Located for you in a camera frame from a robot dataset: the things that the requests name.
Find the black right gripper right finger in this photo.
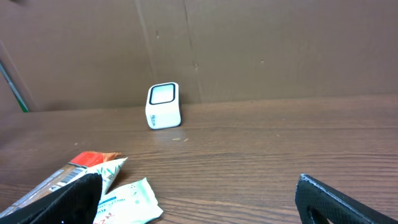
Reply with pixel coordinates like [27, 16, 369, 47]
[295, 174, 397, 224]

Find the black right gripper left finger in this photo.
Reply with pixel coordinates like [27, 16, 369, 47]
[1, 174, 103, 224]

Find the orange noodle packet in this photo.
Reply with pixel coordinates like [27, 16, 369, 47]
[1, 151, 120, 217]

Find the white cream tube gold cap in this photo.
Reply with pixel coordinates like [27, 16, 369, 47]
[85, 157, 127, 195]

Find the teal tissue packet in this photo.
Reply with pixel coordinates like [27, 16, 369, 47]
[93, 178, 163, 224]

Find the white barcode scanner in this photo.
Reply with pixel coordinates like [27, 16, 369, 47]
[145, 82, 182, 129]

